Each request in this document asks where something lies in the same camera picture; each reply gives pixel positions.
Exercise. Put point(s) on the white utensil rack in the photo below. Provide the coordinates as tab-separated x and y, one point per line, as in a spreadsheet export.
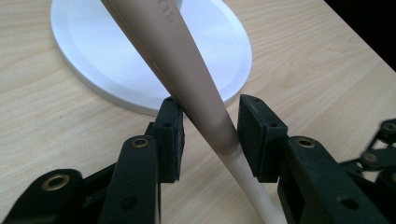
93	53

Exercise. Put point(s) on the beige slotted spatula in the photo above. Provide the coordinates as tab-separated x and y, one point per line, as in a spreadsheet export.
183	71

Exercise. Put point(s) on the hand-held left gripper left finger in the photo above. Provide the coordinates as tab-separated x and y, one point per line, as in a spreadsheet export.
168	140

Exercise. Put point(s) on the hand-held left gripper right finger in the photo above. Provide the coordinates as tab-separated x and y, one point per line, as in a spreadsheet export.
264	140

